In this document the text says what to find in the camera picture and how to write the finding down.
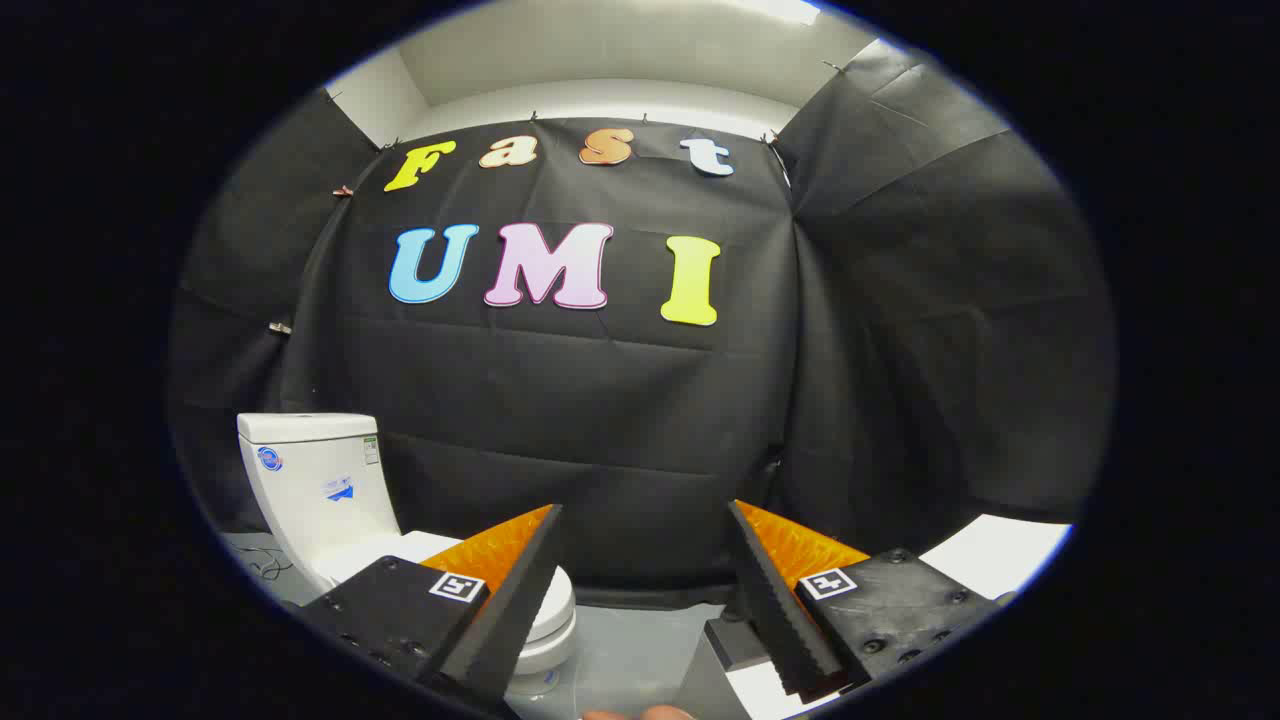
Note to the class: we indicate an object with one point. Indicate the black backdrop cloth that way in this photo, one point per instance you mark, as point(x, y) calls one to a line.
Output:
point(600, 400)

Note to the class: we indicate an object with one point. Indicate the dark grey box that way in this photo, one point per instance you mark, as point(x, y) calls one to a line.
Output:
point(730, 640)

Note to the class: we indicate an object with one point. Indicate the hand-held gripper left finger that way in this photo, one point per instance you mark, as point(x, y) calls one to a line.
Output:
point(500, 625)

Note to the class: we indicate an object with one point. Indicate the white toilet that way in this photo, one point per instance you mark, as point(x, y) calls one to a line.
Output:
point(310, 490)

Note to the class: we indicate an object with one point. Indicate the white board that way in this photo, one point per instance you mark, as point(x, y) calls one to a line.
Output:
point(1000, 555)

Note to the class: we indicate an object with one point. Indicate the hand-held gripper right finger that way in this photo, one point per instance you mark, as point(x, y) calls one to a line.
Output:
point(780, 610)

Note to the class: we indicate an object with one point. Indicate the white toilet lid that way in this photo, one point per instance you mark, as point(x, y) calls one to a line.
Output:
point(556, 602)

